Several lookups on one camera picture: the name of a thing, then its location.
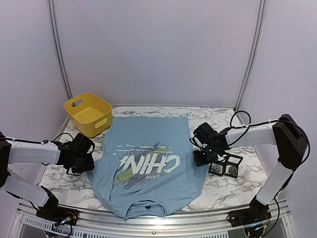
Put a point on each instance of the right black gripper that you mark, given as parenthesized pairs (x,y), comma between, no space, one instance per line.
(199,161)

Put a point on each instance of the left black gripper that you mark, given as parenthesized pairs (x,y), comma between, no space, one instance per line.
(89,167)

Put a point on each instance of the light blue printed t-shirt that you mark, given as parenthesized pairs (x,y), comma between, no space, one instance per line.
(147,167)

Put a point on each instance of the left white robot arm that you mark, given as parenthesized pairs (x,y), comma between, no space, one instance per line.
(13,151)

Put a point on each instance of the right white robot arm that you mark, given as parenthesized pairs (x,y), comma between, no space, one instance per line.
(290,139)

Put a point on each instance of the portrait brooch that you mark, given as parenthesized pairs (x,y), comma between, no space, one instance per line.
(217,168)

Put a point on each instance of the left black brooch display box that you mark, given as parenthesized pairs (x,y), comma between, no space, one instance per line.
(222,163)

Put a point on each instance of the yellow plastic basket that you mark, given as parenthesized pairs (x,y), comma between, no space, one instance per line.
(90,113)

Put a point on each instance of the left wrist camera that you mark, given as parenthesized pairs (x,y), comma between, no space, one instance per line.
(83,144)

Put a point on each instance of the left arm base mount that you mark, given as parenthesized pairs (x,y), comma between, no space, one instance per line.
(61,216)

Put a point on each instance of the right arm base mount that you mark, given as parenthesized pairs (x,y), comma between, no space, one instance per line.
(247,216)

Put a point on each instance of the front aluminium rail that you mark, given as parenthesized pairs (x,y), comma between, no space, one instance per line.
(104,224)

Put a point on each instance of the right aluminium frame post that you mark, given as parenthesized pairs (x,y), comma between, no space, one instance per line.
(253,53)

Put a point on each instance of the aluminium frame post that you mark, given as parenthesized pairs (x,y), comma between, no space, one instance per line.
(253,53)
(58,49)

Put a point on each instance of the left aluminium frame post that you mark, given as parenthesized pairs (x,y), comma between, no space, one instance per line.
(58,49)

